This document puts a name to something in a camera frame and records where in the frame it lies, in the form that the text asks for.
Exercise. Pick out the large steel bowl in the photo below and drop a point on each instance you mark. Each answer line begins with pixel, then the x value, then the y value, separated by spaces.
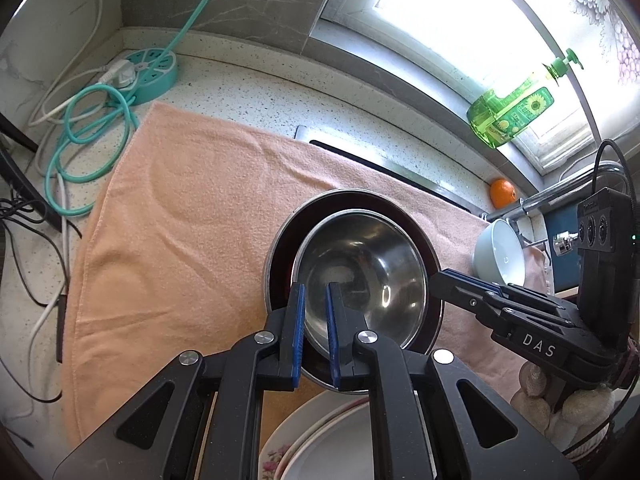
pixel 285 260

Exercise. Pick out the green dish soap bottle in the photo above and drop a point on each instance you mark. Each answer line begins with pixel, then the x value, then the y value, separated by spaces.
pixel 510 110

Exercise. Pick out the white plug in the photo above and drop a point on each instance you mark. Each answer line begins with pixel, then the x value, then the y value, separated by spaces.
pixel 122 74

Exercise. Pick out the grape print roller blind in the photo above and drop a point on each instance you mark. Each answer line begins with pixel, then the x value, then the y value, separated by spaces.
pixel 600 20

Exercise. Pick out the floral rimmed white plate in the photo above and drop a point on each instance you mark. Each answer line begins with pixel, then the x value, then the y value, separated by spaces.
pixel 272 460

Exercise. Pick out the chrome faucet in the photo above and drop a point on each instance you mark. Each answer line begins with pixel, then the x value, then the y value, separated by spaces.
pixel 560 194

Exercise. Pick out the plain white plate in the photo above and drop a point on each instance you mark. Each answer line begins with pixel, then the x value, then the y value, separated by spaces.
pixel 335 455

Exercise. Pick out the window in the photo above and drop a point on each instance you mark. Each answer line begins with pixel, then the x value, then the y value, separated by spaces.
pixel 450 20

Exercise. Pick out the black light stand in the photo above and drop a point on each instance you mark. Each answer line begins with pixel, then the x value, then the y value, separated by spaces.
pixel 20 175

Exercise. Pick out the person's right hand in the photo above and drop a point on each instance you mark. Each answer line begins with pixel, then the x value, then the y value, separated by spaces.
pixel 580 405

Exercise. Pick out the small steel bowl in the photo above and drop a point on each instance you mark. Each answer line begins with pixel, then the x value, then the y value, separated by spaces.
pixel 360 260

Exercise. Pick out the round teal power strip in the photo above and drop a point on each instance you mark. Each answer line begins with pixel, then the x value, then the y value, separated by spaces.
pixel 155 72

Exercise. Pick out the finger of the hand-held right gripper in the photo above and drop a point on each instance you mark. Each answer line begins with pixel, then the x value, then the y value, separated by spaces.
pixel 530 305
pixel 465 300

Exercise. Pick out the orange fruit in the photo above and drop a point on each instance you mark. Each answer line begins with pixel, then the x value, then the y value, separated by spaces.
pixel 502 193

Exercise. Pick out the orange towel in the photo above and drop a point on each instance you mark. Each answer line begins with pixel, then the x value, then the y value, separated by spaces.
pixel 190 210

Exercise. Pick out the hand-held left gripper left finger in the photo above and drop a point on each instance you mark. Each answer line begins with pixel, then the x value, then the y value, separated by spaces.
pixel 297 340

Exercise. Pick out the light blue ceramic bowl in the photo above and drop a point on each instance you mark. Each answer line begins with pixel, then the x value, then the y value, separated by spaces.
pixel 500 255

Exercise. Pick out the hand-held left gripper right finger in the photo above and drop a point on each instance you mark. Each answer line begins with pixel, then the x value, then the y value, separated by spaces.
pixel 334 340

